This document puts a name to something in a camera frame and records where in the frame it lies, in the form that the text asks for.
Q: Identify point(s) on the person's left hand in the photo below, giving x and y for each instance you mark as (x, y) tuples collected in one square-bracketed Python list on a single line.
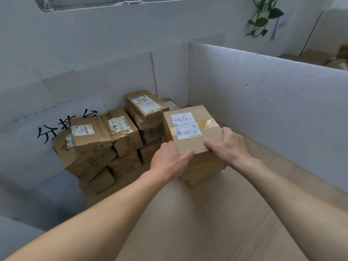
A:
[(168, 163)]

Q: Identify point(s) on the person's right hand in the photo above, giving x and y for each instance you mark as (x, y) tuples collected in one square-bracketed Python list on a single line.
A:
[(233, 152)]

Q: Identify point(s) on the yellow taped medium cardboard box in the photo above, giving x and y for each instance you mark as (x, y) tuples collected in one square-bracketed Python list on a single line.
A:
[(190, 145)]

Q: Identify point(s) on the box yellow tape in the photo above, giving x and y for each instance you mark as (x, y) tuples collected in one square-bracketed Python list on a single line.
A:
[(201, 168)]

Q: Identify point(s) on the pile of parcels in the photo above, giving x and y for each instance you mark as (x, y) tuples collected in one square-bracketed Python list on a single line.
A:
[(127, 144)]

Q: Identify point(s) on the person's right forearm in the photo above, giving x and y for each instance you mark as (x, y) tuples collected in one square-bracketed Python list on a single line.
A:
[(299, 209)]

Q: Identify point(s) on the person's left forearm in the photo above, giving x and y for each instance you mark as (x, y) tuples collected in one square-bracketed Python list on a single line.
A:
[(89, 222)]

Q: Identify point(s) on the heap of brown cartons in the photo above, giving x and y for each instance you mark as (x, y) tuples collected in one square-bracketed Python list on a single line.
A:
[(334, 61)]

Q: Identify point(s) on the green potted trailing plant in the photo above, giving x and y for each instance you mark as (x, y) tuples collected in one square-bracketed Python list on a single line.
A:
[(265, 16)]

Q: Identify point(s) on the dark-framed window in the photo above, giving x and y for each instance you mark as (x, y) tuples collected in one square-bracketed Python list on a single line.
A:
[(108, 2)]

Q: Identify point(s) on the white paper wall notice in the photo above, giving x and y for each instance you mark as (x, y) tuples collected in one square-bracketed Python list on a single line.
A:
[(281, 25)]

